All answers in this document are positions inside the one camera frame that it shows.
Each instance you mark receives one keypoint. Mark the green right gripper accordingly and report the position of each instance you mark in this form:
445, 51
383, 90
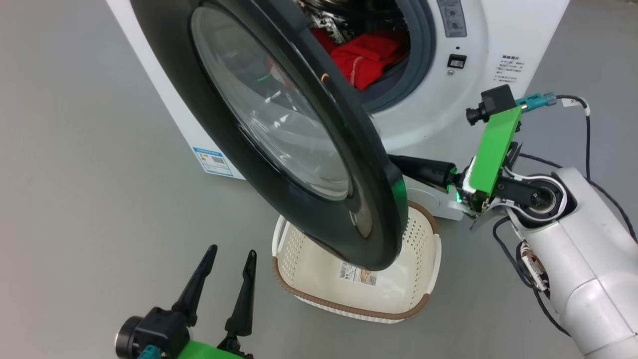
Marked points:
493, 154

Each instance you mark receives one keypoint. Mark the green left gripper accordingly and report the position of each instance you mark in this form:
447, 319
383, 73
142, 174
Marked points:
209, 351

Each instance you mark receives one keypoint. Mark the black round glass washer door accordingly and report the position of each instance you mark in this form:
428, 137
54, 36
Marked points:
379, 209

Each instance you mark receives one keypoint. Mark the red shorts white stripes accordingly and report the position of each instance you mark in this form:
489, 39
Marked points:
369, 60

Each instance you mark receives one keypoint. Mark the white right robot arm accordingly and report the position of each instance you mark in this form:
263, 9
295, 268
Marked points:
573, 259

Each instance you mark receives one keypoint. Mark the white front-load washing machine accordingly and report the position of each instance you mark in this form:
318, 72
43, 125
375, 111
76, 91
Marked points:
433, 114

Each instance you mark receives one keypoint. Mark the cream laundry basket brown rim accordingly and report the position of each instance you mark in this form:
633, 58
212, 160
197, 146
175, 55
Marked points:
319, 269

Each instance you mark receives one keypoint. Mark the white barcode label sticker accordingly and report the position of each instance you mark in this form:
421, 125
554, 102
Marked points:
358, 273

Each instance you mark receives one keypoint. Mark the blue energy label sticker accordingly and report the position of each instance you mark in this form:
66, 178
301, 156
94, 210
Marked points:
213, 162

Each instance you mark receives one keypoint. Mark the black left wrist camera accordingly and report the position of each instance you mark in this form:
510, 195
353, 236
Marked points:
154, 329

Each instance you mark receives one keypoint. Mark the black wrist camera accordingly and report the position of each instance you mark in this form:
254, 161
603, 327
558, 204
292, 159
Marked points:
154, 329
491, 104

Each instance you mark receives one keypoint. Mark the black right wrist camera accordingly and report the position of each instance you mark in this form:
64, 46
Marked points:
491, 104

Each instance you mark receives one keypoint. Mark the teal left camera connector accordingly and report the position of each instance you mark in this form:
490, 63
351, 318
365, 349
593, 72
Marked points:
149, 353

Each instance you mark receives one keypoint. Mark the teal camera connector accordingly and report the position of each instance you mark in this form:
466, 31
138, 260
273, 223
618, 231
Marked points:
536, 100
149, 353

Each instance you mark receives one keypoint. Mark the teal right camera connector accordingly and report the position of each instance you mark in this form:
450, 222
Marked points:
536, 100

